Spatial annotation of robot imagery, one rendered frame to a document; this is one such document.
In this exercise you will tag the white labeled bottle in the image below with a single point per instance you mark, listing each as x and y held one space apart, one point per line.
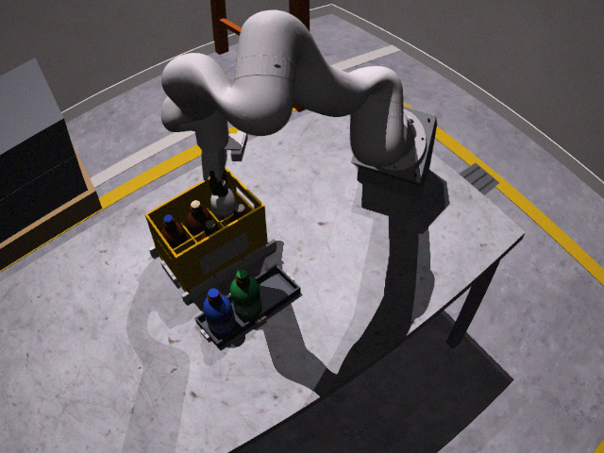
223 206

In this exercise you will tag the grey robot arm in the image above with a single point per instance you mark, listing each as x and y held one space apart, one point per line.
260 102

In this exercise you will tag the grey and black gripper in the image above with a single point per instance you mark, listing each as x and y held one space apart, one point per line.
213 162

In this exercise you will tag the dark brown bottle with white cap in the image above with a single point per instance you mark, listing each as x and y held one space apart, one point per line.
239 211

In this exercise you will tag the brown glass bottle with cream cap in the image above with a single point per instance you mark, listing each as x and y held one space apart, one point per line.
210 228

